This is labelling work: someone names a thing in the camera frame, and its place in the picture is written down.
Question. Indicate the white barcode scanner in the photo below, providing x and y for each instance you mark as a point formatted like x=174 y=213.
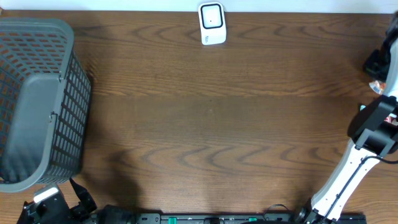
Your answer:
x=212 y=23

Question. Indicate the orange Kleenex tissue pack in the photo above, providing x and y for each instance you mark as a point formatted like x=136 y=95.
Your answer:
x=377 y=86

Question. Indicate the red Top chocolate bar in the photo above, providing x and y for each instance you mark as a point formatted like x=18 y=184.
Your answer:
x=392 y=118

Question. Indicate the grey plastic basket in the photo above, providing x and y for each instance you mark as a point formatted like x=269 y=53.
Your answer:
x=45 y=100

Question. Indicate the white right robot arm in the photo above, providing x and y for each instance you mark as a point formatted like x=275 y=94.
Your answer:
x=372 y=135

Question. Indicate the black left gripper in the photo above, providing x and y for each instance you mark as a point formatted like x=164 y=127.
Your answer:
x=86 y=202

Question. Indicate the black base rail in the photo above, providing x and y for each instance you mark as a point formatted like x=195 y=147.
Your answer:
x=115 y=215

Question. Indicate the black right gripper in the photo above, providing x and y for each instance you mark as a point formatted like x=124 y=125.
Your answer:
x=370 y=65

